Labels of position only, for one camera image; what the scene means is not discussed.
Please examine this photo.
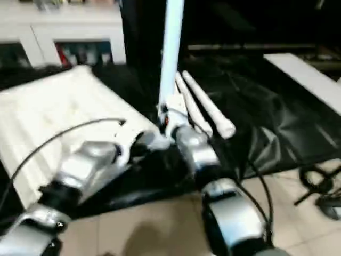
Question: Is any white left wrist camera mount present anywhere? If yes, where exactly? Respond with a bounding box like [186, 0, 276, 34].
[113, 127, 150, 166]

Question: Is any black work mat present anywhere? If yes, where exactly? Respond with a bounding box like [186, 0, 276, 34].
[0, 57, 341, 214]

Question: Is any white plastic table top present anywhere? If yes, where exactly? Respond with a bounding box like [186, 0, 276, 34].
[0, 65, 161, 211]

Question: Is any white plastic table leg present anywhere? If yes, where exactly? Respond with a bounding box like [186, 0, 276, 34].
[155, 0, 186, 146]
[182, 70, 237, 140]
[174, 71, 214, 139]

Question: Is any black left wrist camera cable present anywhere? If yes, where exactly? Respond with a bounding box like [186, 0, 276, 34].
[0, 118, 128, 214]

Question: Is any white glass door cabinet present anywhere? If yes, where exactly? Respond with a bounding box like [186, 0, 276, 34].
[0, 0, 128, 69]

